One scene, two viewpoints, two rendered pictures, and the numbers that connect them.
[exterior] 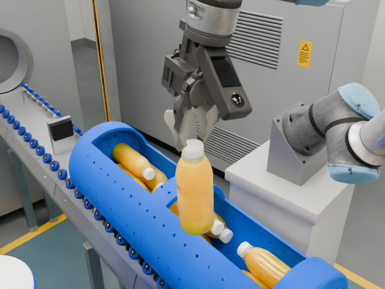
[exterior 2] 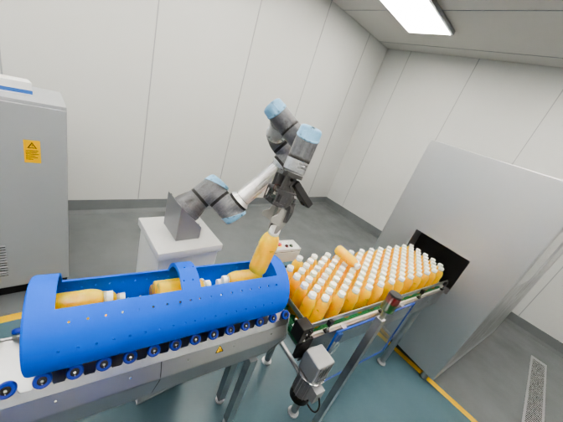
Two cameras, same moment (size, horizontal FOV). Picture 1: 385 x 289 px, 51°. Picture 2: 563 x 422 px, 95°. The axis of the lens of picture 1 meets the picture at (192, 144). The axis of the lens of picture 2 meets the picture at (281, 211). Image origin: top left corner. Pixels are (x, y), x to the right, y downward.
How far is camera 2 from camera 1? 1.01 m
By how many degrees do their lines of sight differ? 79
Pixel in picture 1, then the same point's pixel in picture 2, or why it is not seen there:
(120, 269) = (136, 379)
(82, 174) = (72, 342)
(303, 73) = (36, 168)
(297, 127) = (194, 206)
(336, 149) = (230, 208)
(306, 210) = (217, 245)
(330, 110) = (214, 192)
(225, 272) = (258, 284)
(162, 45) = not seen: outside the picture
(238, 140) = not seen: outside the picture
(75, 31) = not seen: outside the picture
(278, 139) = (185, 218)
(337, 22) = (64, 123)
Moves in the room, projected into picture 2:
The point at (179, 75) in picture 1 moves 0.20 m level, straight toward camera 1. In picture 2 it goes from (287, 197) to (346, 216)
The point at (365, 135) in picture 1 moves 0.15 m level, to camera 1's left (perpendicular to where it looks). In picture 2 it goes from (245, 197) to (237, 208)
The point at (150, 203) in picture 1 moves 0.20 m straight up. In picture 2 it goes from (189, 294) to (199, 247)
